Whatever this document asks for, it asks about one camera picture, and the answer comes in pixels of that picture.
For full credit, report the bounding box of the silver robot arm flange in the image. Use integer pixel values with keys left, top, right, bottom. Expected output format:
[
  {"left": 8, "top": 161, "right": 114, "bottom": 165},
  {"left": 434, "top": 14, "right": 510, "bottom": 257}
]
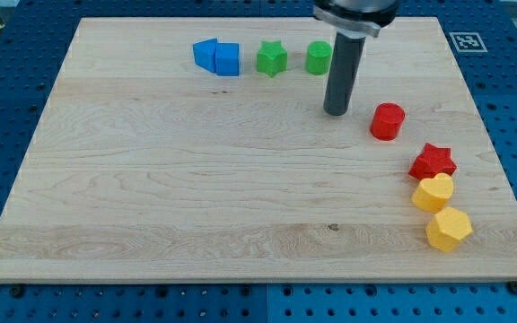
[{"left": 312, "top": 0, "right": 401, "bottom": 39}]

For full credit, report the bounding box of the green star block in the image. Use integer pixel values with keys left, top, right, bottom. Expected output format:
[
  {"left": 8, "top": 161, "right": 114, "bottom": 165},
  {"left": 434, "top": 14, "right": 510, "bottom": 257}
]
[{"left": 256, "top": 40, "right": 288, "bottom": 77}]

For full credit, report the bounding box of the red star block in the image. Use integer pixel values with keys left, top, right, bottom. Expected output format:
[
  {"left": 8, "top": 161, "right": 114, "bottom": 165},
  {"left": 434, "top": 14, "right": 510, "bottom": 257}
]
[{"left": 408, "top": 143, "right": 457, "bottom": 180}]

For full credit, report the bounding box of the light wooden board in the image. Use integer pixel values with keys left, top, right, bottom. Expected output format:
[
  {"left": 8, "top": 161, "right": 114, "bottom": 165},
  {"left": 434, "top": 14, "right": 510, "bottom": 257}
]
[{"left": 0, "top": 17, "right": 517, "bottom": 284}]

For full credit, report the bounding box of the blue cube block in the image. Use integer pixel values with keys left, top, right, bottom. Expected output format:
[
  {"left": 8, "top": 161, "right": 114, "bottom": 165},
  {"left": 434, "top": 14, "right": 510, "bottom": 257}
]
[{"left": 215, "top": 43, "right": 240, "bottom": 76}]

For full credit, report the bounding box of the blue pentagon block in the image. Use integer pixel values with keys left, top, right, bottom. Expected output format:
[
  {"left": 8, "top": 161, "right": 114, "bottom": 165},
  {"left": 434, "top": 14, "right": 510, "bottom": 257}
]
[{"left": 192, "top": 39, "right": 218, "bottom": 73}]

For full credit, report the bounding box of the green cylinder block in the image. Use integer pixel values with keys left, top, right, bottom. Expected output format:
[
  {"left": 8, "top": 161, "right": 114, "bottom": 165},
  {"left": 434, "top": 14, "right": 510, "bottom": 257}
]
[{"left": 305, "top": 41, "right": 332, "bottom": 75}]

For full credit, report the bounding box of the red cylinder block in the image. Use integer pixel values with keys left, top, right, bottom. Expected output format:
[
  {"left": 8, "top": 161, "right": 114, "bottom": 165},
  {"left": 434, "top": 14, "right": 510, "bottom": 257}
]
[{"left": 370, "top": 102, "right": 406, "bottom": 141}]

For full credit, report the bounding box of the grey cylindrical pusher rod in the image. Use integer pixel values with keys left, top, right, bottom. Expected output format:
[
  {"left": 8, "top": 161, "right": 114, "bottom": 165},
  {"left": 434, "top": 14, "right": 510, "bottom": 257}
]
[{"left": 323, "top": 32, "right": 365, "bottom": 117}]

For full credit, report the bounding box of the yellow heart block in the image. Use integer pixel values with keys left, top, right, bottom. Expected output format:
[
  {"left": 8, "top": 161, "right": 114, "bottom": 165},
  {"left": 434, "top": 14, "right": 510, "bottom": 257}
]
[{"left": 411, "top": 173, "right": 454, "bottom": 213}]

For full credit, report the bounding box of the yellow hexagon block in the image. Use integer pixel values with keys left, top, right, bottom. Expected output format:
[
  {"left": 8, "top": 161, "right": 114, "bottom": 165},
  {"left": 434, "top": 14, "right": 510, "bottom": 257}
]
[{"left": 425, "top": 207, "right": 473, "bottom": 252}]

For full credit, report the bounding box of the white fiducial marker tag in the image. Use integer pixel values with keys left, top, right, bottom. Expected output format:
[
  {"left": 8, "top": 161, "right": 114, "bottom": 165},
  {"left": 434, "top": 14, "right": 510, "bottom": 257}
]
[{"left": 450, "top": 31, "right": 487, "bottom": 53}]

